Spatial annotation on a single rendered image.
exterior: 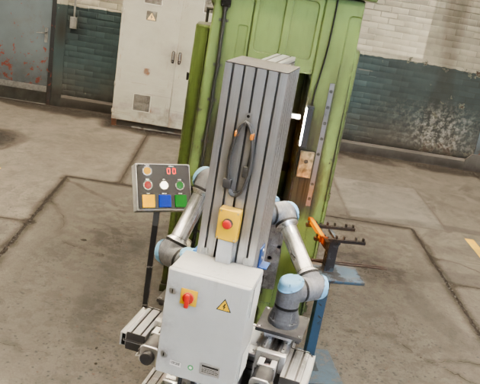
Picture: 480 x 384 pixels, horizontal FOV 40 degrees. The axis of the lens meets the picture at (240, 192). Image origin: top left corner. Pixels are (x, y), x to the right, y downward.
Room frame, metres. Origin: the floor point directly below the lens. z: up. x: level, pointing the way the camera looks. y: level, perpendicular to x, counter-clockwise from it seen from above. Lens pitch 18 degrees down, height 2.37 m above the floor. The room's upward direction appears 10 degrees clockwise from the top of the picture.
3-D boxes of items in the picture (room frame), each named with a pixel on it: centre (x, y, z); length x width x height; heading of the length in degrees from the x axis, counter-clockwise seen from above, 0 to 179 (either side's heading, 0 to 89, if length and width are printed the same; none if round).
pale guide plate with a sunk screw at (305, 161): (4.07, -0.38, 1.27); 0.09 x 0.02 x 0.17; 93
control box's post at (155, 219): (3.82, 0.48, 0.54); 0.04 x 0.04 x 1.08; 3
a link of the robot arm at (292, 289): (2.85, -0.31, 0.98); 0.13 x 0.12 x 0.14; 124
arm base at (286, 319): (2.84, -0.31, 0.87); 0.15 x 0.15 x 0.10
